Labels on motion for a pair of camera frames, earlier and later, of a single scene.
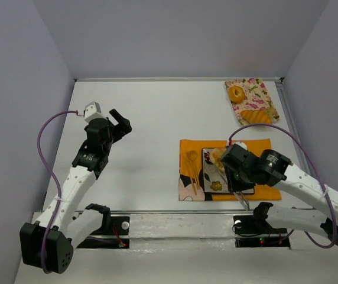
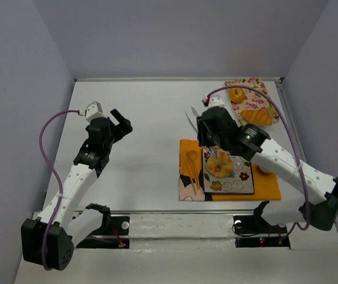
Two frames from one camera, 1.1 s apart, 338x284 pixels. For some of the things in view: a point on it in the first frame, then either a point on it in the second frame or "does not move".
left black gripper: [113, 128] does not move
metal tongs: [238, 194] -> [197, 115]
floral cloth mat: [257, 97] does not move
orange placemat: [190, 170] does not move
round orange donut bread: [236, 94] does not move
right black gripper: [237, 180] -> [204, 130]
